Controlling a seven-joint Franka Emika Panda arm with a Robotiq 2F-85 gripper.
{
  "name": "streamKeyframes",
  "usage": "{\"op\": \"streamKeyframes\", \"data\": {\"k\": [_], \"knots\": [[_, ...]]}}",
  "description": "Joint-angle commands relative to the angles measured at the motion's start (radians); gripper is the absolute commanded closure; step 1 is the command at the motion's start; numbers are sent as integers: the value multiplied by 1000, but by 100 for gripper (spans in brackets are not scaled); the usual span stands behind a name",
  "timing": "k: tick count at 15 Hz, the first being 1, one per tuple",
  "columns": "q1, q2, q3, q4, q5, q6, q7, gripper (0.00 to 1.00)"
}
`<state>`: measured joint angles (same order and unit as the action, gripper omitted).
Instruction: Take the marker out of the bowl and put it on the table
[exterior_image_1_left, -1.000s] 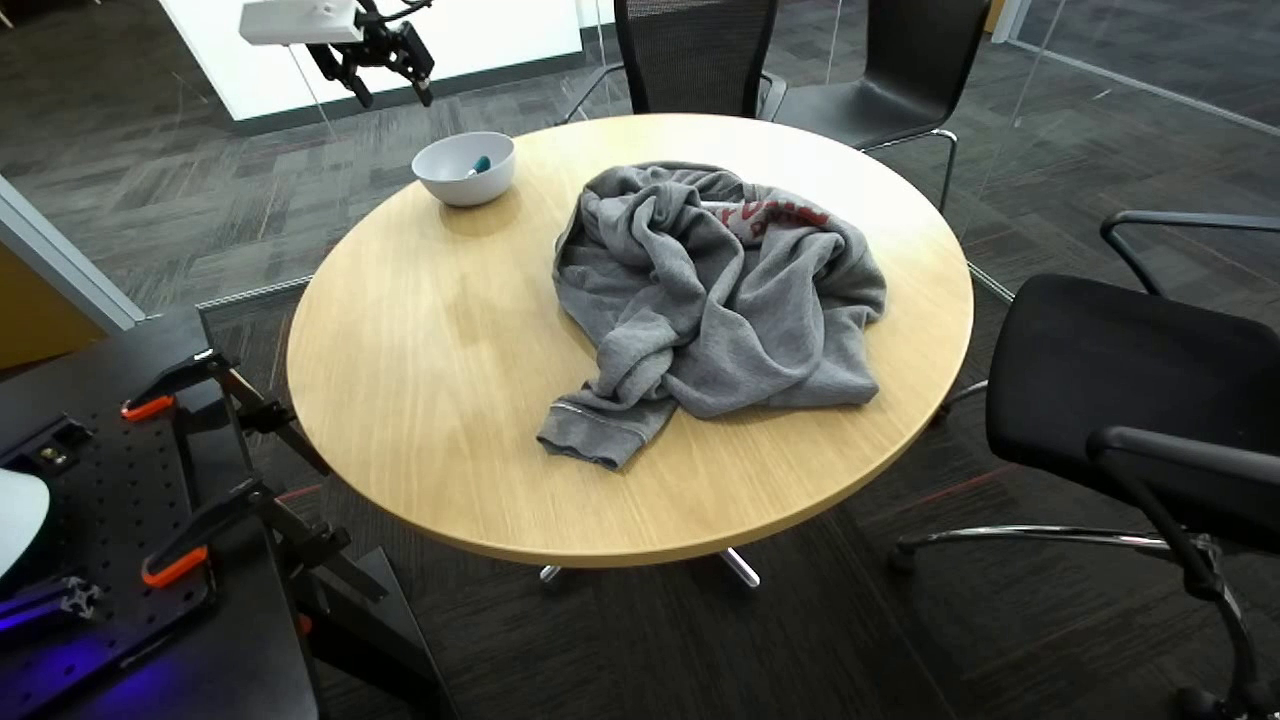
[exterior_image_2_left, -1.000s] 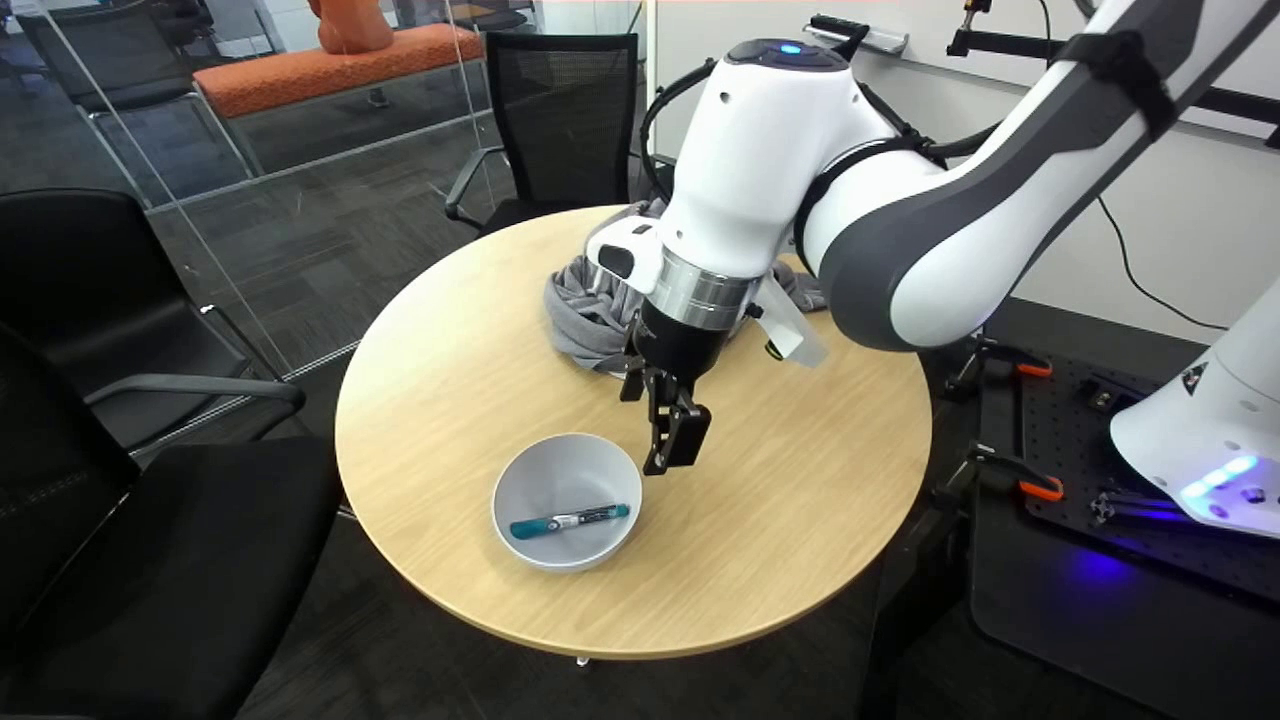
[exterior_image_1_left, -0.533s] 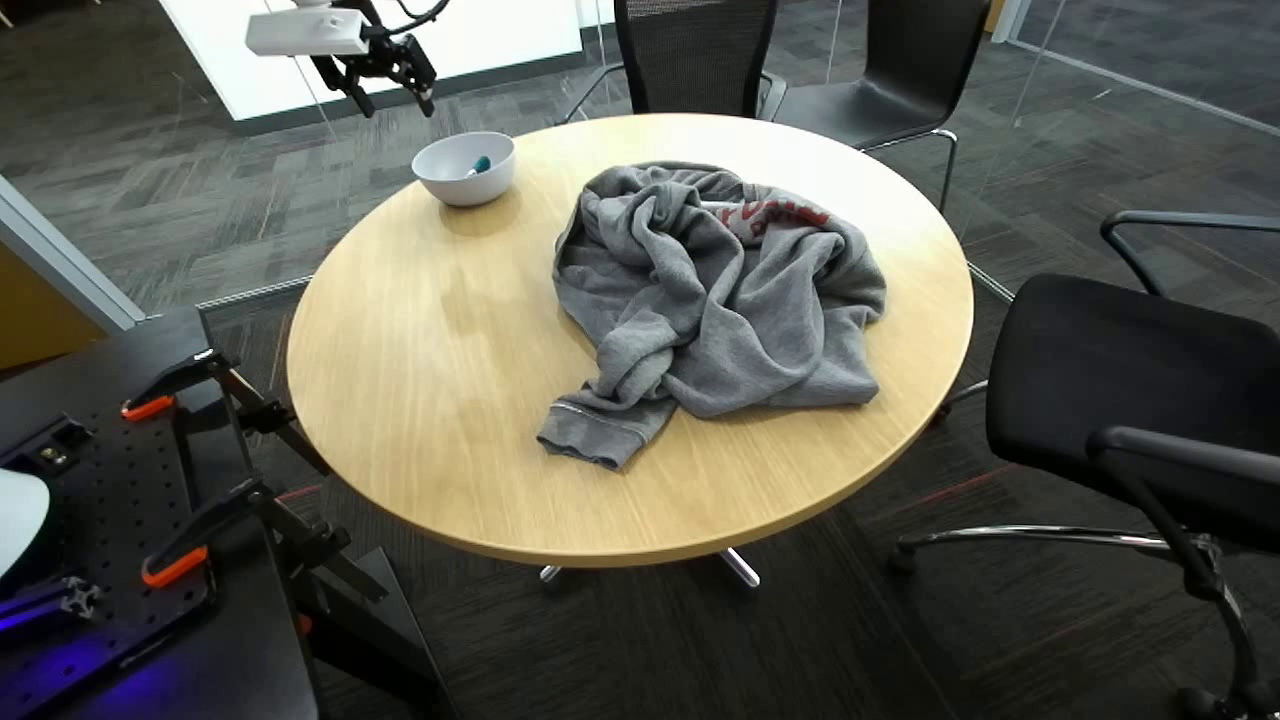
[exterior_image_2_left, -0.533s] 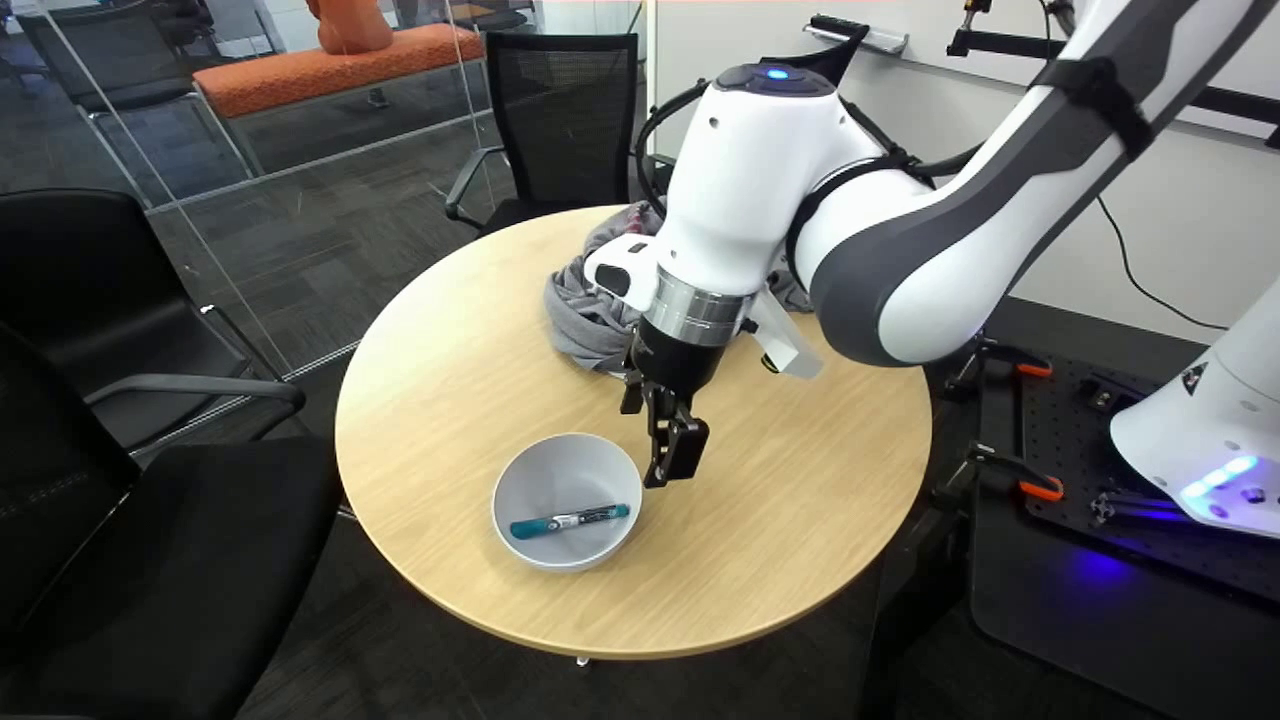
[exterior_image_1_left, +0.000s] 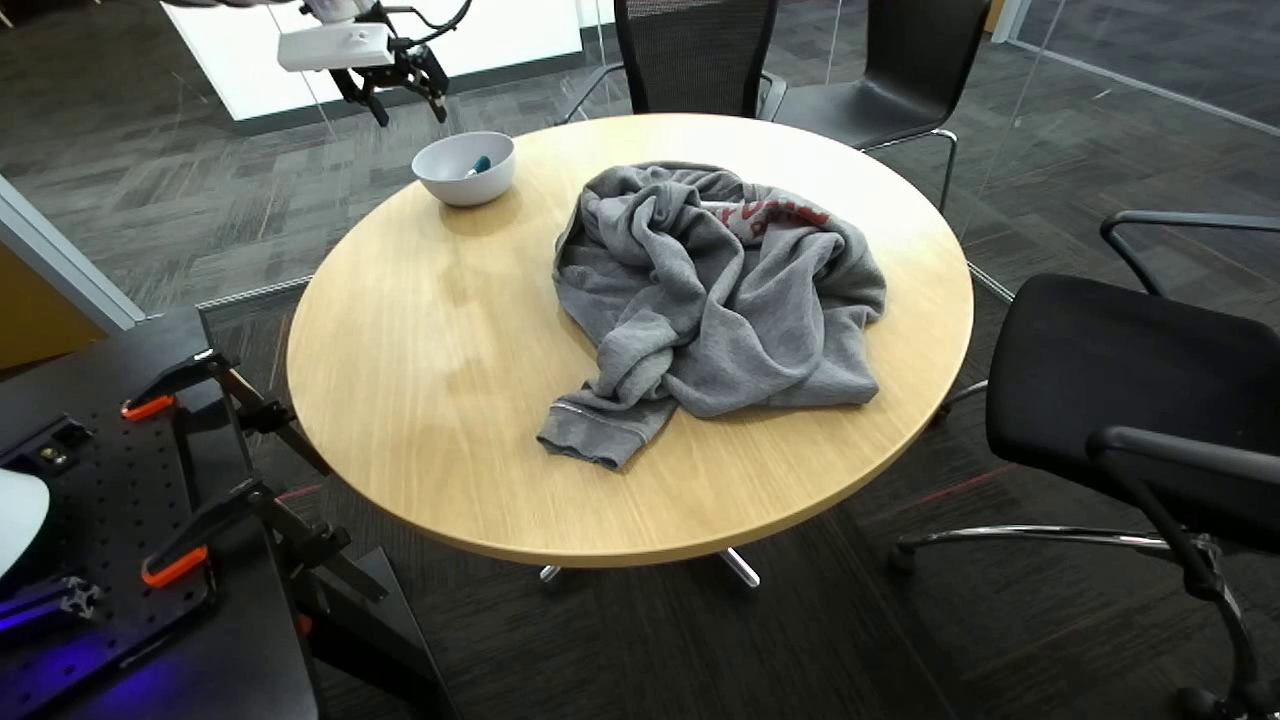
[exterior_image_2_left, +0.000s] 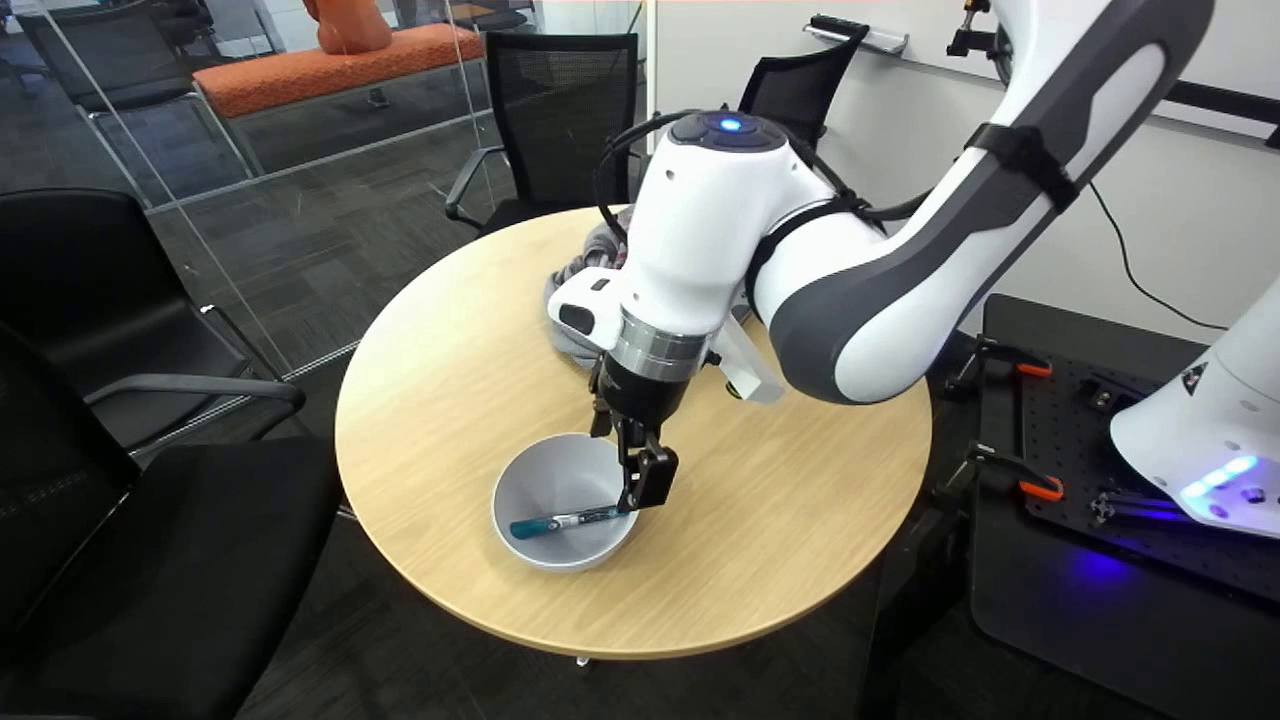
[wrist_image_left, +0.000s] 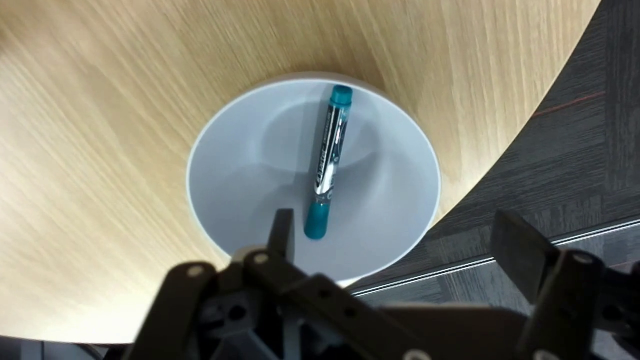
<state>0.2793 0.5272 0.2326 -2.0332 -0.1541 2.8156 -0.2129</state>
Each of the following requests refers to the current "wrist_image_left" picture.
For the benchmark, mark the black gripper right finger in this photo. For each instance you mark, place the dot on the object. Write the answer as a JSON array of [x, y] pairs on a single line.
[[573, 306]]

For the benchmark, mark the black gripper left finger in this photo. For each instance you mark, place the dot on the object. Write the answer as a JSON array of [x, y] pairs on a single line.
[[281, 306]]

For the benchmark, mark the teal capped whiteboard marker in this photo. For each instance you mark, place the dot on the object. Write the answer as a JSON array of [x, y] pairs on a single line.
[[326, 160]]

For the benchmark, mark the light grey round bowl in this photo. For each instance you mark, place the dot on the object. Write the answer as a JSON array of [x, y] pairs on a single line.
[[252, 166]]

